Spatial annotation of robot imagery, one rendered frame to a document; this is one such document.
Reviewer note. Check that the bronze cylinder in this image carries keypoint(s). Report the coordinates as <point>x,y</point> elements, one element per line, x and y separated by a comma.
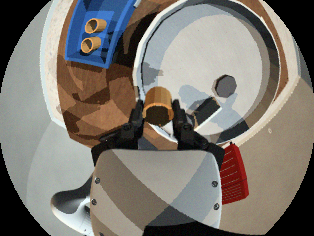
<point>158,115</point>
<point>86,44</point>
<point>90,25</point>

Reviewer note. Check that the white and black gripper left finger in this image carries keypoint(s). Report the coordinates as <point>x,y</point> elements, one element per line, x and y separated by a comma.
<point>127,137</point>

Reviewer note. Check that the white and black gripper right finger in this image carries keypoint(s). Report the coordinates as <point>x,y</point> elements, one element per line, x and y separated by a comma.
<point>190,139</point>

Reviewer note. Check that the blue plastic crate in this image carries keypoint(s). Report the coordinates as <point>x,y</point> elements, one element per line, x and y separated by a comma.
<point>114,12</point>

